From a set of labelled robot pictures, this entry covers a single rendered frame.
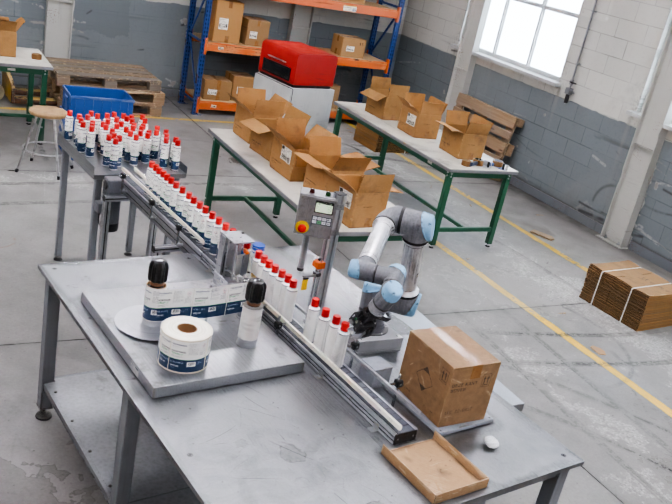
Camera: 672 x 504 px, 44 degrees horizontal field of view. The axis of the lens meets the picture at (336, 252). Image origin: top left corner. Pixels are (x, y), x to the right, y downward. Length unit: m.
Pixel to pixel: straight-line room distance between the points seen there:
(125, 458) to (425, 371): 1.23
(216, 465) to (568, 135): 7.58
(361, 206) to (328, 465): 2.62
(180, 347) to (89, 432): 0.97
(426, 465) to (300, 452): 0.46
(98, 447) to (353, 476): 1.40
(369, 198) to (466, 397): 2.28
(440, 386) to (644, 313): 4.02
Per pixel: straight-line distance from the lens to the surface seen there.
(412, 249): 3.52
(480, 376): 3.29
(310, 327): 3.56
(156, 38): 11.14
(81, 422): 4.08
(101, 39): 10.97
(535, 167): 10.19
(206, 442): 2.98
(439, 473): 3.09
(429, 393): 3.31
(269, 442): 3.03
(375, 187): 5.29
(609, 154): 9.42
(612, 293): 7.24
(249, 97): 7.05
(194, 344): 3.18
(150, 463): 3.86
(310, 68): 9.02
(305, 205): 3.57
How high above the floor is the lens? 2.58
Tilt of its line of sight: 22 degrees down
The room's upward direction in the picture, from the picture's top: 12 degrees clockwise
